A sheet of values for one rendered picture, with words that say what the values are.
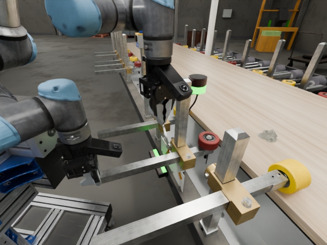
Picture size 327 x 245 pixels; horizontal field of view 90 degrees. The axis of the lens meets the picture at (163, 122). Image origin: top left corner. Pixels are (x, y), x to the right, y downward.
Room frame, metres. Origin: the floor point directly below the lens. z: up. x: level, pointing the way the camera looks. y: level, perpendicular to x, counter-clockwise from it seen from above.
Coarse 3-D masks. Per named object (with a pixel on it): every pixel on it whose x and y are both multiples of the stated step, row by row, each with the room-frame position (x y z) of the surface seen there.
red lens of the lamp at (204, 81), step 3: (189, 75) 0.53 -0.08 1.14; (189, 78) 0.51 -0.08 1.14; (192, 81) 0.49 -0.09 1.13; (195, 81) 0.49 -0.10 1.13; (198, 81) 0.49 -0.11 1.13; (201, 81) 0.49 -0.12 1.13; (204, 81) 0.49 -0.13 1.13; (192, 84) 0.49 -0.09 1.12; (195, 84) 0.49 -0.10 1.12; (198, 84) 0.49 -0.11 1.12; (201, 84) 0.49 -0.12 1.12; (204, 84) 0.49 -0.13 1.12
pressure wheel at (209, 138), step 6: (204, 132) 0.53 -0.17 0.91; (210, 132) 0.53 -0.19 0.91; (198, 138) 0.51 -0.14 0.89; (204, 138) 0.49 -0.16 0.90; (210, 138) 0.49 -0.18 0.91; (216, 138) 0.49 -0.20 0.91; (204, 144) 0.47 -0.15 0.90; (210, 144) 0.46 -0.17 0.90; (216, 144) 0.46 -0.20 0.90; (210, 150) 0.46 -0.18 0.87; (204, 156) 0.49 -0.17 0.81
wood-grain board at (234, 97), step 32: (192, 64) 1.62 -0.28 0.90; (224, 64) 1.62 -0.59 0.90; (192, 96) 0.89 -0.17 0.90; (224, 96) 0.89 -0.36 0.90; (256, 96) 0.89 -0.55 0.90; (288, 96) 0.89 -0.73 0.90; (320, 96) 0.89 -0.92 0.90; (224, 128) 0.56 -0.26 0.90; (256, 128) 0.56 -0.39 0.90; (288, 128) 0.56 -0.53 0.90; (320, 128) 0.56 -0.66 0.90; (256, 160) 0.38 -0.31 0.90; (320, 160) 0.38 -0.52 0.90; (320, 192) 0.27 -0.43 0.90; (320, 224) 0.19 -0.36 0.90
